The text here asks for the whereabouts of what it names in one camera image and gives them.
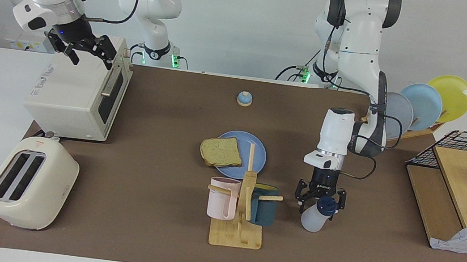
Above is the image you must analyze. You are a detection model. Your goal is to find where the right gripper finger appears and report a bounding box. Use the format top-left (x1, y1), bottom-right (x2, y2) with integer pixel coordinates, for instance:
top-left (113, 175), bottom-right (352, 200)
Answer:
top-left (89, 33), bottom-right (119, 63)
top-left (44, 30), bottom-right (84, 67)

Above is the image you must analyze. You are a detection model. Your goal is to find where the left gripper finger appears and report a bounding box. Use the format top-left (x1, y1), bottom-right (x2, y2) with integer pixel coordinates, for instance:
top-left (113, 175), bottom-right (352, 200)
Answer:
top-left (292, 178), bottom-right (317, 215)
top-left (330, 187), bottom-right (348, 215)

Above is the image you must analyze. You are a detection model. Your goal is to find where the white bottle navy cap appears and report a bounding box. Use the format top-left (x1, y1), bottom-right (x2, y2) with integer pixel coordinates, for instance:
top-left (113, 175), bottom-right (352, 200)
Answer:
top-left (299, 193), bottom-right (339, 235)

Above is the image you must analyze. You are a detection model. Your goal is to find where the toasted bread slice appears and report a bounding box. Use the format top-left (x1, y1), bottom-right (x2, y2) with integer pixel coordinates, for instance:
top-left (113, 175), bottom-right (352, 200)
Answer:
top-left (198, 134), bottom-right (245, 171)

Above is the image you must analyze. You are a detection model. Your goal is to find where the blue round plate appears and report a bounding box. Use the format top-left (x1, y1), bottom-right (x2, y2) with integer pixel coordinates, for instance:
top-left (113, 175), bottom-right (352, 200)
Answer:
top-left (208, 128), bottom-right (269, 183)

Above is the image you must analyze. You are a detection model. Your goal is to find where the grey plate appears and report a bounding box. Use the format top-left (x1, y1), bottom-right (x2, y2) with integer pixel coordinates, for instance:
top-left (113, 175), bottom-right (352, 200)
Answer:
top-left (380, 92), bottom-right (417, 142)

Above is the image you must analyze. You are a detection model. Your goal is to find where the light blue plate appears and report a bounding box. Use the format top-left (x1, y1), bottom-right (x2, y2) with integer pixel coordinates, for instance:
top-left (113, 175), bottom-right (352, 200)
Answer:
top-left (396, 81), bottom-right (446, 135)

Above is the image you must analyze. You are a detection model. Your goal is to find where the yellow plate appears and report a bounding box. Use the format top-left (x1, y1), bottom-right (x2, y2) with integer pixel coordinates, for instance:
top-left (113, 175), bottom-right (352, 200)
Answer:
top-left (424, 72), bottom-right (467, 127)

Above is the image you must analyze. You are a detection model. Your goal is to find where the white socket box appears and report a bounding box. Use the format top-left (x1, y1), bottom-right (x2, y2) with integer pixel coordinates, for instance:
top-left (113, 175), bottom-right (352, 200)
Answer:
top-left (4, 27), bottom-right (54, 55)

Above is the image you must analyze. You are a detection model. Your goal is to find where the teal mug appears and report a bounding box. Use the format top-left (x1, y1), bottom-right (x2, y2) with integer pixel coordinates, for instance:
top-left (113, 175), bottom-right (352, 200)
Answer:
top-left (247, 182), bottom-right (281, 228)

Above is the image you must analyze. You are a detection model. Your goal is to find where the white toaster oven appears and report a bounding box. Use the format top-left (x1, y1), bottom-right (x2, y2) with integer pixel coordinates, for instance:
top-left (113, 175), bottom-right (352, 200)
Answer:
top-left (19, 26), bottom-right (138, 146)

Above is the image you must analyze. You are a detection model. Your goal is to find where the wooden mug tree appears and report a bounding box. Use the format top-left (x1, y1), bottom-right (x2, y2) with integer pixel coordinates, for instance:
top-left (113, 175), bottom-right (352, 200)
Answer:
top-left (201, 138), bottom-right (290, 253)

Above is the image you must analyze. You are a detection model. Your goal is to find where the pink mug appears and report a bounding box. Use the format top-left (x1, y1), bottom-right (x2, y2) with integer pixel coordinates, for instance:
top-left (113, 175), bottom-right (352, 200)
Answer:
top-left (205, 176), bottom-right (242, 222)

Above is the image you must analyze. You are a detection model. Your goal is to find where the wooden dish rack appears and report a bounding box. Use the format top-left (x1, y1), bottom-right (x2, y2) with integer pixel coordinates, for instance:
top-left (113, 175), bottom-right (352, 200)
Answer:
top-left (358, 111), bottom-right (445, 152)

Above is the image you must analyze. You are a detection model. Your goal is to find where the blue service bell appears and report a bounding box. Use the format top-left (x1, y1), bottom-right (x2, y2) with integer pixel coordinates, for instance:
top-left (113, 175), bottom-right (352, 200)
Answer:
top-left (236, 91), bottom-right (254, 108)

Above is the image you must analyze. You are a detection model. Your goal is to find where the wooden two-tier shelf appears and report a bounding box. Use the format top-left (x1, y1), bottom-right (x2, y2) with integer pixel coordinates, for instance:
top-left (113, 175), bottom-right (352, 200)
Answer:
top-left (396, 142), bottom-right (467, 252)

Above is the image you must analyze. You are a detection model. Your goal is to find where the cream two-slot toaster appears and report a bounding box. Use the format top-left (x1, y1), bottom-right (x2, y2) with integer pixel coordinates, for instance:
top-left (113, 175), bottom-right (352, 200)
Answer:
top-left (0, 131), bottom-right (84, 235)

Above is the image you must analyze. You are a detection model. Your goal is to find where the brown table mat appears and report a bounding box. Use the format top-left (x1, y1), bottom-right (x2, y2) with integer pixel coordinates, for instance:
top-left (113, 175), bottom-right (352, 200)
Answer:
top-left (0, 46), bottom-right (467, 262)

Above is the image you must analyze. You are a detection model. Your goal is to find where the black base cable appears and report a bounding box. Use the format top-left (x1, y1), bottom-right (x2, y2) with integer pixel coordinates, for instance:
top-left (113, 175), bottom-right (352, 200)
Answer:
top-left (127, 42), bottom-right (146, 64)
top-left (275, 51), bottom-right (318, 86)

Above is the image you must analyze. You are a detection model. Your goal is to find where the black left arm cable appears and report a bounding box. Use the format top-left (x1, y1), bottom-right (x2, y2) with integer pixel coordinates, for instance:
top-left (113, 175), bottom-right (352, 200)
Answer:
top-left (307, 0), bottom-right (419, 185)

